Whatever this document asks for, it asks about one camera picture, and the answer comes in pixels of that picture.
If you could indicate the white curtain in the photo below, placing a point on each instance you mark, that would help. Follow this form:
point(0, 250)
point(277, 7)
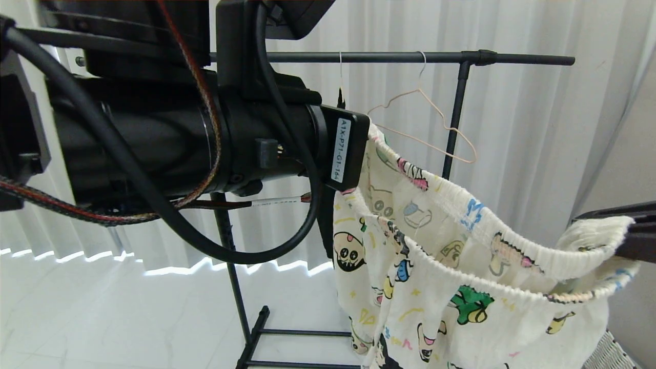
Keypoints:
point(512, 154)

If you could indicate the pink clothes hanger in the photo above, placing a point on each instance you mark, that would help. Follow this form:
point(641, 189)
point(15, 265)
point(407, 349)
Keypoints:
point(340, 66)
point(424, 64)

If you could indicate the black clothes rack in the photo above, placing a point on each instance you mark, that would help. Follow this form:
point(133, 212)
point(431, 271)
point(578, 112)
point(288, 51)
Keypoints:
point(410, 57)

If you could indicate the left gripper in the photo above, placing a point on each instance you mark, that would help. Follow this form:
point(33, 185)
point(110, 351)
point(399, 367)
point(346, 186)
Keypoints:
point(154, 138)

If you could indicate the cream printed garment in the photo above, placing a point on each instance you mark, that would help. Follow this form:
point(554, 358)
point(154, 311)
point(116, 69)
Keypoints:
point(435, 307)

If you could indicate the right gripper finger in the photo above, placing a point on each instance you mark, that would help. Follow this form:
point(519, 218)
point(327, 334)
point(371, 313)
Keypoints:
point(640, 211)
point(643, 243)

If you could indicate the white laundry basket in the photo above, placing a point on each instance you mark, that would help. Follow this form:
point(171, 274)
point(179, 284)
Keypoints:
point(605, 356)

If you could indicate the black garment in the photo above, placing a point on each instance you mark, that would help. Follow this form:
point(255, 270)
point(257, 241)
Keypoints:
point(327, 225)

